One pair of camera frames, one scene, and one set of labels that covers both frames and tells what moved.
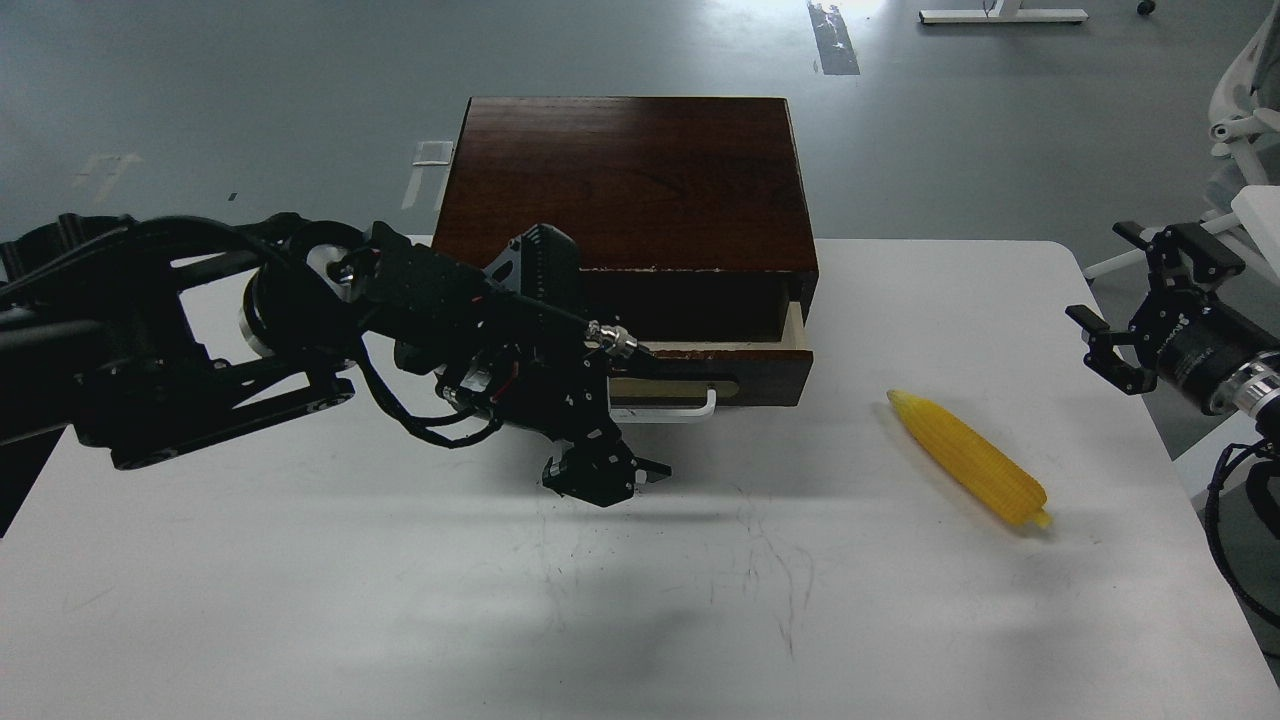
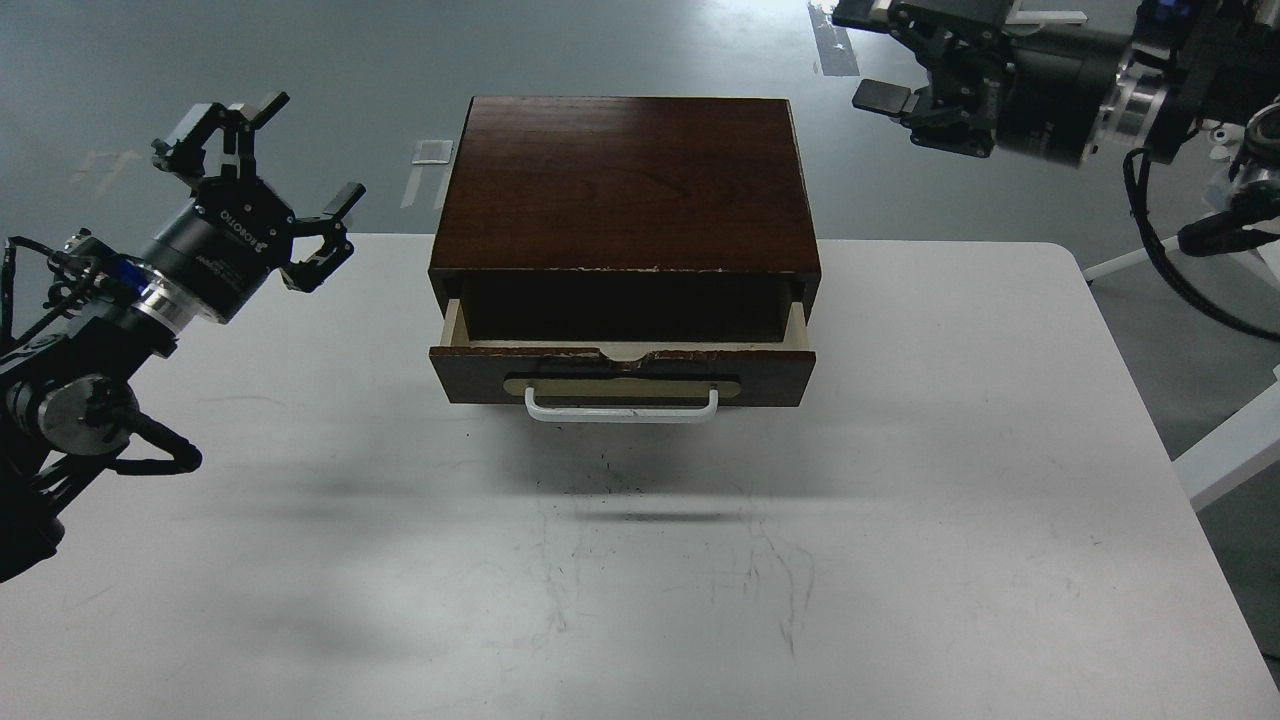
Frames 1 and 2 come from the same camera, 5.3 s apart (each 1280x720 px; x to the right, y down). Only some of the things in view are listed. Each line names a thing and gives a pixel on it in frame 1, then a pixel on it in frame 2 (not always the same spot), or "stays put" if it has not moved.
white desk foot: [1004, 12] stays put
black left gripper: [559, 383] -> [218, 251]
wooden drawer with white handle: [686, 381] stays put
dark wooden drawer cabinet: [692, 214] stays put
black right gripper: [1193, 344] -> [1062, 90]
